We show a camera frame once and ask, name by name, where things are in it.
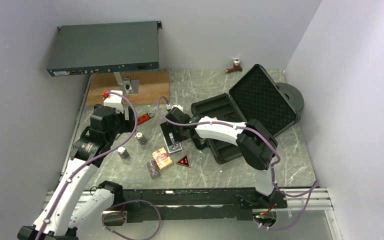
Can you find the clear round disc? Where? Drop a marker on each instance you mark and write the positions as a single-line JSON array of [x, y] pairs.
[[198, 157]]

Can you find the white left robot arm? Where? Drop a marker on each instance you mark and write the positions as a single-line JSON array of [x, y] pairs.
[[60, 219]]

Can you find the dark grey round disc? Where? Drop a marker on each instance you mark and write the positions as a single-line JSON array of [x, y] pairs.
[[294, 96]]

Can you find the black poker set case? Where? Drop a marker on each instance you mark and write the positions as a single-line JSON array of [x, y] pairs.
[[254, 96]]

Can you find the dark green rack server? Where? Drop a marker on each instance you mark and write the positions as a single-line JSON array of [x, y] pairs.
[[105, 48]]

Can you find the red handled adjustable wrench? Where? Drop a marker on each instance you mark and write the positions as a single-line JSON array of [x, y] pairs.
[[144, 118]]

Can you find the brown wooden board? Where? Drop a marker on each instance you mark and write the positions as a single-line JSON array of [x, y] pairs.
[[151, 86]]

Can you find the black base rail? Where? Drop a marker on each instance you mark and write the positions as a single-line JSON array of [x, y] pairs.
[[192, 204]]

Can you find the multicolour lying chip stack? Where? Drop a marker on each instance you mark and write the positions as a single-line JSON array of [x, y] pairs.
[[153, 169]]

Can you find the blue playing card deck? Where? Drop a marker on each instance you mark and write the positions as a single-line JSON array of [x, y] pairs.
[[174, 148]]

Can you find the purple 500 chip stack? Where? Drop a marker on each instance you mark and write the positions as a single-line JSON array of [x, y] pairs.
[[122, 152]]

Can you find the grey metal stand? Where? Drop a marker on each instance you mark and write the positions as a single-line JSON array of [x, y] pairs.
[[127, 85]]

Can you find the blue 10 chip stack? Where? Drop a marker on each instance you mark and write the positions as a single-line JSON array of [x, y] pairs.
[[140, 137]]

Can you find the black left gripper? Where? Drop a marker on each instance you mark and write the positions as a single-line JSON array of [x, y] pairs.
[[126, 124]]

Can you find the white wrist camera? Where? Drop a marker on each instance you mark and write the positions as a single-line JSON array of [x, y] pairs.
[[170, 107], [113, 99]]

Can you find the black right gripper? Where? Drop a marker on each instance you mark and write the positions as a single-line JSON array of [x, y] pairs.
[[168, 128]]

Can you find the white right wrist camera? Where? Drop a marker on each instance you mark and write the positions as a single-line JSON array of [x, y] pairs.
[[170, 107]]

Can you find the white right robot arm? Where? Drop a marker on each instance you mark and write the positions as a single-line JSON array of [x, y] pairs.
[[256, 144]]

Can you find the brown bottle with cap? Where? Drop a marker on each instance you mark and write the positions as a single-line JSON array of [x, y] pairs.
[[235, 68]]

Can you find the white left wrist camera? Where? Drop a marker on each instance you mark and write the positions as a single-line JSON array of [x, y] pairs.
[[113, 99]]

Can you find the red triangular dealer button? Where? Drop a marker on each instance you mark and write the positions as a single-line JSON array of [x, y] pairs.
[[184, 161]]

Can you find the red playing card deck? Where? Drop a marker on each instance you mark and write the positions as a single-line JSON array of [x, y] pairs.
[[162, 158]]

